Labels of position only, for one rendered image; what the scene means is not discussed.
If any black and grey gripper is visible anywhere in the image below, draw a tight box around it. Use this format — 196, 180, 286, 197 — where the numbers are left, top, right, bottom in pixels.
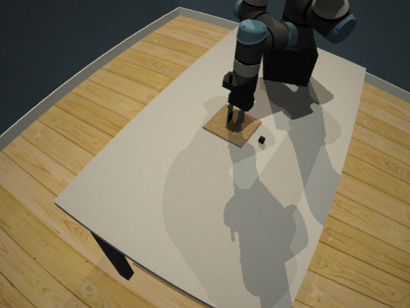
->
222, 59, 261, 128

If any tan mat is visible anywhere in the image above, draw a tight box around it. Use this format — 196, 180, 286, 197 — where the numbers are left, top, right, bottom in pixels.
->
203, 104, 262, 147

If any black die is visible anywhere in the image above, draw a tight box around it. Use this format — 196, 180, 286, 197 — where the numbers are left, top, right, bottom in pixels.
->
258, 136, 266, 144

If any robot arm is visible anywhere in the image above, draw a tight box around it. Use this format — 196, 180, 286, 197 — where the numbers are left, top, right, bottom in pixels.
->
234, 0, 357, 66

